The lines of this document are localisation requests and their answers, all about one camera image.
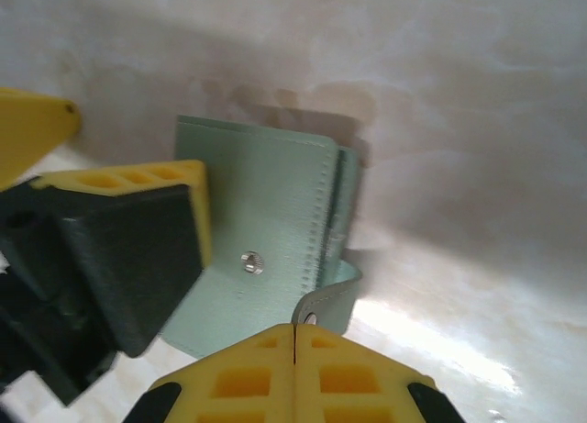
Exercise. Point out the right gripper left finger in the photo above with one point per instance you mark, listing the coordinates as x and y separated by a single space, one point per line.
243 381

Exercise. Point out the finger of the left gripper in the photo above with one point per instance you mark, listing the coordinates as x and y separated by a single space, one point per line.
137 258
27 134

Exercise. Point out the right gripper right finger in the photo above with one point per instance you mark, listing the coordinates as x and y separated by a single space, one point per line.
353 381

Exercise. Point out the green card holder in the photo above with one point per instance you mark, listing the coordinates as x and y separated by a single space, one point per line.
275 189

